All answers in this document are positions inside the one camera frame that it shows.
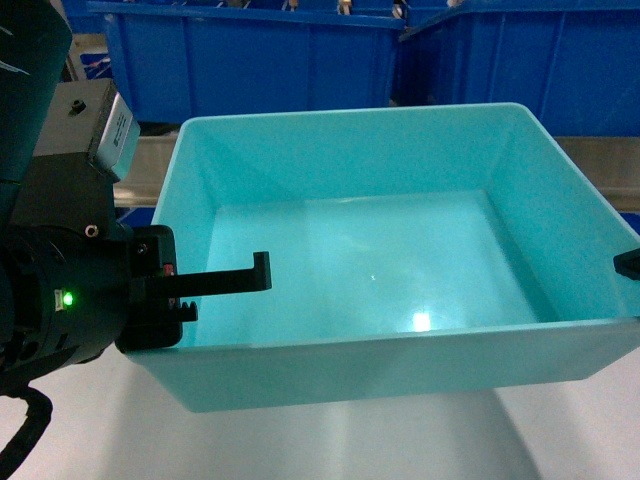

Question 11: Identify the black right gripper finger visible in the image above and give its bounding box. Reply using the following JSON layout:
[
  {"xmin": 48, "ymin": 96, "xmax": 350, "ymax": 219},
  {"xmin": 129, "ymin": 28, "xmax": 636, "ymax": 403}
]
[{"xmin": 613, "ymin": 249, "xmax": 640, "ymax": 281}]

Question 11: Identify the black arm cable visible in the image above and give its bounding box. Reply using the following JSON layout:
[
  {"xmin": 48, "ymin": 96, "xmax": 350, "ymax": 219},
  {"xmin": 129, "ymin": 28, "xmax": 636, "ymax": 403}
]
[{"xmin": 0, "ymin": 384, "xmax": 54, "ymax": 476}]

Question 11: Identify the blue bin upper left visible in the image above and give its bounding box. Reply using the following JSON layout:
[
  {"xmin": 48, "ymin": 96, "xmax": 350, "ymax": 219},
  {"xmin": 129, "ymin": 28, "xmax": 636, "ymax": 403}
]
[{"xmin": 87, "ymin": 1, "xmax": 404, "ymax": 124}]

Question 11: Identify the stainless steel shelf rail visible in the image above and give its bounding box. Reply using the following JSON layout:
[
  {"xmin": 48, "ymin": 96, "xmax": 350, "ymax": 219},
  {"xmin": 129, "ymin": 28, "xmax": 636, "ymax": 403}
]
[{"xmin": 114, "ymin": 135, "xmax": 639, "ymax": 213}]

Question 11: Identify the blue bin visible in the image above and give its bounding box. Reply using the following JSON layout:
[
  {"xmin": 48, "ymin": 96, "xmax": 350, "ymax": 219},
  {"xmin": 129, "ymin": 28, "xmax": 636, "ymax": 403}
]
[
  {"xmin": 87, "ymin": 1, "xmax": 404, "ymax": 124},
  {"xmin": 393, "ymin": 1, "xmax": 639, "ymax": 137}
]

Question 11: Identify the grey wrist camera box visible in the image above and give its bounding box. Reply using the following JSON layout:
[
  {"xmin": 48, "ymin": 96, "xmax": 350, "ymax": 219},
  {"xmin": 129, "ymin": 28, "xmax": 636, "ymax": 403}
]
[{"xmin": 34, "ymin": 79, "xmax": 140, "ymax": 182}]

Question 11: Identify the teal plastic bin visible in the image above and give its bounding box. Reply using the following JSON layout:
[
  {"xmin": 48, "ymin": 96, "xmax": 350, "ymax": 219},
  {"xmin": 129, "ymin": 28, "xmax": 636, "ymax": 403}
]
[{"xmin": 132, "ymin": 103, "xmax": 639, "ymax": 412}]

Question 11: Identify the blue bin upper right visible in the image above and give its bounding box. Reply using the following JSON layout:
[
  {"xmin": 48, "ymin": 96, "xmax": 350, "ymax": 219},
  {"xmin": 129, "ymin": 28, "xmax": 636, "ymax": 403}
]
[{"xmin": 393, "ymin": 1, "xmax": 639, "ymax": 137}]

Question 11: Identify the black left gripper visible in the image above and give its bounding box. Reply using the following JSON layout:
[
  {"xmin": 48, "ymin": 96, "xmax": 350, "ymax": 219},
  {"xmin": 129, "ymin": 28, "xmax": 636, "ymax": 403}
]
[{"xmin": 1, "ymin": 154, "xmax": 272, "ymax": 394}]

